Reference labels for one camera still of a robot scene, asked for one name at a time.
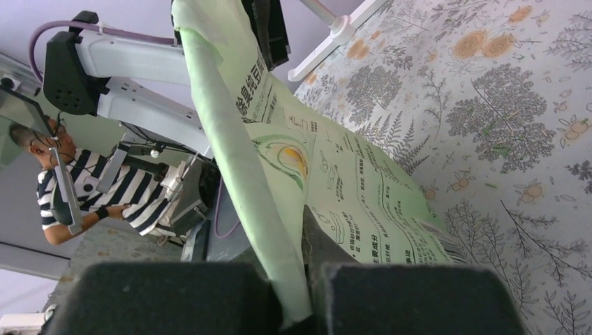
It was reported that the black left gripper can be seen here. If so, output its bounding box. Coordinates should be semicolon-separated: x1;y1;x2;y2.
241;0;291;70

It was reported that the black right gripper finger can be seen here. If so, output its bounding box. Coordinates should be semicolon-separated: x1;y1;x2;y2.
301;205;358;296

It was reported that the green cat litter bag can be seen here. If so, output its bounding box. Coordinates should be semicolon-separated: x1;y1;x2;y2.
171;0;457;329

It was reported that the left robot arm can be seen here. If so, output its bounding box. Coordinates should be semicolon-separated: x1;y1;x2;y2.
43;1;300;157

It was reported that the floral patterned mat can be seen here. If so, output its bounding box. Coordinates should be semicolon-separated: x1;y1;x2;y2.
296;1;591;334

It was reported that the person in striped shirt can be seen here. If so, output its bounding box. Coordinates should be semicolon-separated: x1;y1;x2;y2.
8;118;183;245

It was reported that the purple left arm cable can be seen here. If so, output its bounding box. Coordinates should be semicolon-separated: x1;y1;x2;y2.
27;20;179;84

